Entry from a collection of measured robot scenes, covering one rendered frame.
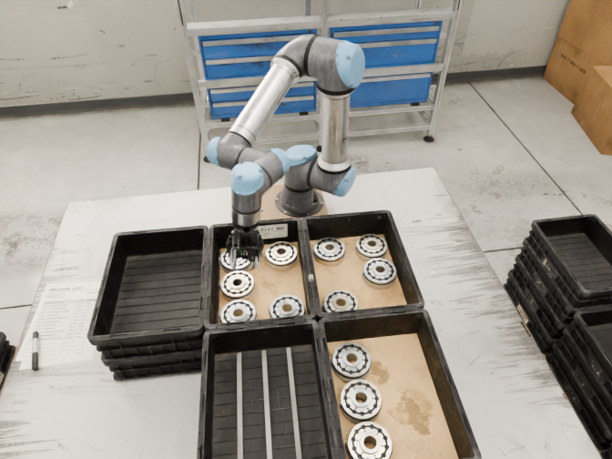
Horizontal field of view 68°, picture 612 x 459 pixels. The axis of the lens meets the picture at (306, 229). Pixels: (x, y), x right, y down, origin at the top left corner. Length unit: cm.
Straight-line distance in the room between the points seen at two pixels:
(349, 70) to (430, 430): 95
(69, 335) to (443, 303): 121
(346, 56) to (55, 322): 123
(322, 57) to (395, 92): 203
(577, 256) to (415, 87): 167
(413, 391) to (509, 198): 218
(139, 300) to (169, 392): 28
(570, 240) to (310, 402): 150
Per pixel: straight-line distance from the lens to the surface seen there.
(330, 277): 145
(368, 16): 307
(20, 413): 158
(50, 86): 431
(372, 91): 329
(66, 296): 177
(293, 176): 162
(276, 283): 143
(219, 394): 126
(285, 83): 134
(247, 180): 106
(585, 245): 234
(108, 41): 402
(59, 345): 165
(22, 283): 295
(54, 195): 347
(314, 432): 120
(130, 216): 197
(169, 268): 154
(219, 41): 299
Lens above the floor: 194
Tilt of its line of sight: 45 degrees down
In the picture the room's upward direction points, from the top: 1 degrees counter-clockwise
